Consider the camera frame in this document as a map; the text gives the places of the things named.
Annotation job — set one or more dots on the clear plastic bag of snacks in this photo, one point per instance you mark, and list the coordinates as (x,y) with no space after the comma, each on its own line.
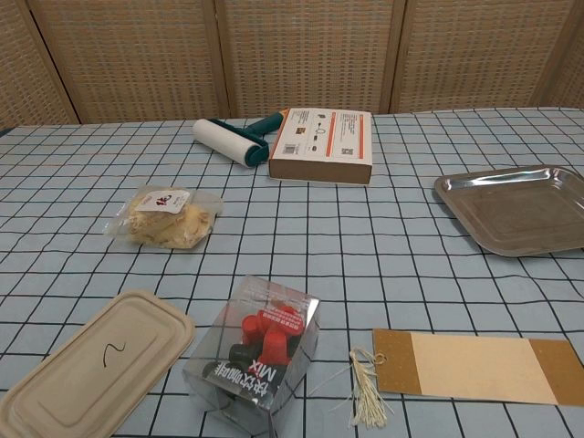
(169,223)

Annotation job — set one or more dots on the square stainless steel tray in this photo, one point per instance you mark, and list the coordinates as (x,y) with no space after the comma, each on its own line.
(515,214)

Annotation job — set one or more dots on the blue checked tablecloth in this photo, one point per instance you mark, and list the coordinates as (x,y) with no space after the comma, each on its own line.
(365,251)

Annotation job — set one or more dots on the white orange cardboard box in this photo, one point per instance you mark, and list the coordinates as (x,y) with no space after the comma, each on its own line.
(319,137)

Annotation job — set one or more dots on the teal white lint roller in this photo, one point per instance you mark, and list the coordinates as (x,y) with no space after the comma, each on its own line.
(223,139)

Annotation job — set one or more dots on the clear coffee capsule box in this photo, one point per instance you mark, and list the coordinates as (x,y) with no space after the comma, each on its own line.
(255,356)

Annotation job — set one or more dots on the woven folding screen panel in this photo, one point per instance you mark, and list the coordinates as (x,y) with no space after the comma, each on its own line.
(23,68)
(479,55)
(310,55)
(575,77)
(137,59)

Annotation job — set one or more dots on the brown cardboard piece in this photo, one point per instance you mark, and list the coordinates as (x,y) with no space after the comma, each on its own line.
(470,365)

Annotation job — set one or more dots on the beige pulp container lid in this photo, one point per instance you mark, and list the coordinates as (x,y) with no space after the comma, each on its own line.
(91,365)

